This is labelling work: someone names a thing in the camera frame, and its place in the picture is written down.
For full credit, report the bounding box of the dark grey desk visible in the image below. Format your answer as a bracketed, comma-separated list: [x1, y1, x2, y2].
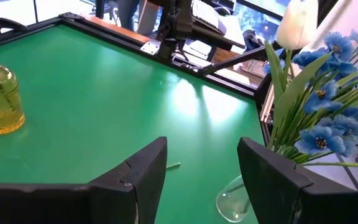
[191, 0, 247, 50]

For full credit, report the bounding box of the blue artificial flower bunch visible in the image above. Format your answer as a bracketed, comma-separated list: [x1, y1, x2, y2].
[292, 29, 358, 85]
[267, 70, 358, 171]

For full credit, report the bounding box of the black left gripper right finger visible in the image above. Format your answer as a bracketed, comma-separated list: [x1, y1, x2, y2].
[237, 138, 358, 224]

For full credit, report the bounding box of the silver mounting plate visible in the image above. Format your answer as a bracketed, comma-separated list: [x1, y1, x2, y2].
[140, 39, 162, 57]

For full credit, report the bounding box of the white artificial tulip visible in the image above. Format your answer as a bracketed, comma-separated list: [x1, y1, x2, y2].
[264, 0, 332, 150]

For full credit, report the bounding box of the clear glass vase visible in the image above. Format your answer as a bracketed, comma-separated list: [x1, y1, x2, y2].
[215, 174, 260, 223]

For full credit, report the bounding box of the black metal table frame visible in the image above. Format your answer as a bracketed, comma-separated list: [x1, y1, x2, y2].
[0, 11, 291, 147]

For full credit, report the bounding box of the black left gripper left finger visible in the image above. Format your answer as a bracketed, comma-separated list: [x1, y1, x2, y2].
[0, 136, 168, 224]

